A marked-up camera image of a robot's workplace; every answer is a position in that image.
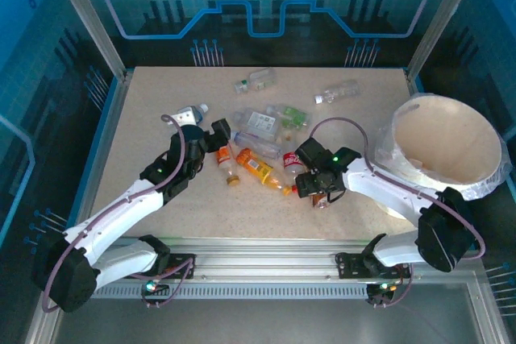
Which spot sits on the aluminium front rail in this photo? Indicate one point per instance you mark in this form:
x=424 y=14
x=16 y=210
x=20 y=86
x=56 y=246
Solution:
x=262 y=257

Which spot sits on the bluish clear bottle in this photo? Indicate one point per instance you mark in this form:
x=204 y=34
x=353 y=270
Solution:
x=258 y=144

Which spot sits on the clear plastic bin liner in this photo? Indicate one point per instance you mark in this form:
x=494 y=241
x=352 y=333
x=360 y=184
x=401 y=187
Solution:
x=383 y=146

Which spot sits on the aluminium frame post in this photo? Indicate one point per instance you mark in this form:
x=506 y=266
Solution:
x=439 y=17
x=86 y=17

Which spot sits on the grey metal front panel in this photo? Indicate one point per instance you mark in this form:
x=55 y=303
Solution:
x=262 y=324

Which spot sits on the white green label bottle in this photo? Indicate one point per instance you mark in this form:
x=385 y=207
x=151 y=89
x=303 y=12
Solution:
x=258 y=80

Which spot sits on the aluminium table side rail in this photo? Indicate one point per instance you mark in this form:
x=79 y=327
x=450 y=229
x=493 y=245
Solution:
x=101 y=158

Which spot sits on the small lit connector board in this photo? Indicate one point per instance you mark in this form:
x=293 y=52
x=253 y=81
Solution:
x=381 y=287
x=151 y=287

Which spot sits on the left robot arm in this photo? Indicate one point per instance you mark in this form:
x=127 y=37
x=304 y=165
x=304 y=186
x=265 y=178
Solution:
x=121 y=207

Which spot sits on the orange label bottle gold cap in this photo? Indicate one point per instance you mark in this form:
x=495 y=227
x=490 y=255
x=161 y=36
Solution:
x=224 y=160

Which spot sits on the gold red label bottle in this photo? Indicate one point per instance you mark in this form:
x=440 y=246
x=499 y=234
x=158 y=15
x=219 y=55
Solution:
x=319 y=201

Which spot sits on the green label clear bottle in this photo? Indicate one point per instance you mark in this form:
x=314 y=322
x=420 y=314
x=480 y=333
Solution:
x=294 y=116

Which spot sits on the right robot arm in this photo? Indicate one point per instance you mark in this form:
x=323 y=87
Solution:
x=387 y=187

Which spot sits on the white ribbed bin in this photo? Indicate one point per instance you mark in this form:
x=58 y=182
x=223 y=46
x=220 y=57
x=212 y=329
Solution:
x=443 y=138

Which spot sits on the clear bottle pale cap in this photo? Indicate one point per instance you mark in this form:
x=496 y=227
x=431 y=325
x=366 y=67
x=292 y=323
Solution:
x=202 y=109

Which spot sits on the clear ribbed bottle white cap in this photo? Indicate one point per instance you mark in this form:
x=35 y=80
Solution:
x=338 y=92

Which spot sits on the orange juice bottle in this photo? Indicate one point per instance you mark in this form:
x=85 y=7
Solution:
x=258 y=168

